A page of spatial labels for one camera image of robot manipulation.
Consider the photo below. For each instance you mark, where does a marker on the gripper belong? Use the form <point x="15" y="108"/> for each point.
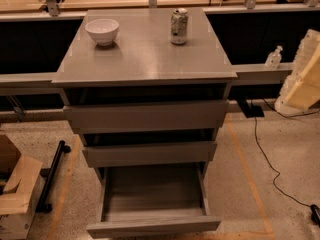
<point x="302" y="84"/>

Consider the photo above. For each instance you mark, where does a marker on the grey bottom drawer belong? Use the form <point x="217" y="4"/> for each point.
<point x="151" y="200"/>

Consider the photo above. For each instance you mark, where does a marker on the grey drawer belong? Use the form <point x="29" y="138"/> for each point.
<point x="148" y="154"/>
<point x="118" y="118"/>
<point x="151" y="200"/>

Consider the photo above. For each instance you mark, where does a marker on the grey drawer cabinet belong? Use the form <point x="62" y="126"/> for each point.
<point x="142" y="65"/>

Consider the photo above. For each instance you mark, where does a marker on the grey top drawer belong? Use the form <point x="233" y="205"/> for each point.
<point x="118" y="118"/>

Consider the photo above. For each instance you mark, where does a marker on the grey middle drawer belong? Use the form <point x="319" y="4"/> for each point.
<point x="148" y="154"/>

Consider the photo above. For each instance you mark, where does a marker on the clear sanitizer bottle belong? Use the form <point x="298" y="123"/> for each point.
<point x="274" y="58"/>

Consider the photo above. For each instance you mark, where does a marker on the black power adapter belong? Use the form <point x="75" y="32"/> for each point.
<point x="315" y="214"/>

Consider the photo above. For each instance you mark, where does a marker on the crushed soda can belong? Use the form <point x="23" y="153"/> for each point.
<point x="179" y="23"/>

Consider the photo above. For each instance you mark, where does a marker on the white ceramic bowl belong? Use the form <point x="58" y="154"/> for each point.
<point x="102" y="31"/>

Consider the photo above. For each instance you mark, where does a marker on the black metal bar stand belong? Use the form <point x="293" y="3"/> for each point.
<point x="49" y="174"/>

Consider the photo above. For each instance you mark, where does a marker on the cardboard box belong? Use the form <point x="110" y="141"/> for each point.
<point x="21" y="192"/>

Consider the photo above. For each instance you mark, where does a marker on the black floor bracket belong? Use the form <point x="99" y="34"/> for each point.
<point x="249" y="109"/>

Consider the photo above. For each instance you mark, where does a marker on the grey metal rail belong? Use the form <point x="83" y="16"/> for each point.
<point x="40" y="83"/>

